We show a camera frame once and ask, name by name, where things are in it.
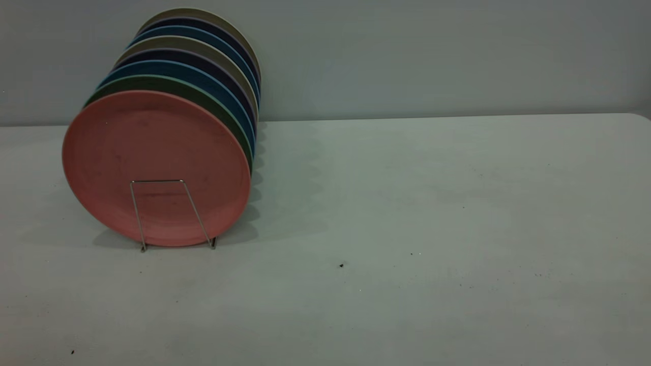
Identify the beige round plate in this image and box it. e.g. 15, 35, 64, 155
116, 36, 259, 123
138, 8, 262, 85

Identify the dark purple round plate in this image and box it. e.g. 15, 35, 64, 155
138, 17, 261, 96
113, 48, 258, 139

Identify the pink round plate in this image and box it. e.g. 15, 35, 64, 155
62, 90, 252, 248

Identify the metal wire plate rack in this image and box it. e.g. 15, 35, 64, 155
130, 179, 218, 253

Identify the blue round plate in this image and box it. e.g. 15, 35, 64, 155
97, 59, 256, 154
129, 25, 261, 108

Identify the green round plate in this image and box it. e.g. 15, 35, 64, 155
84, 75, 254, 171

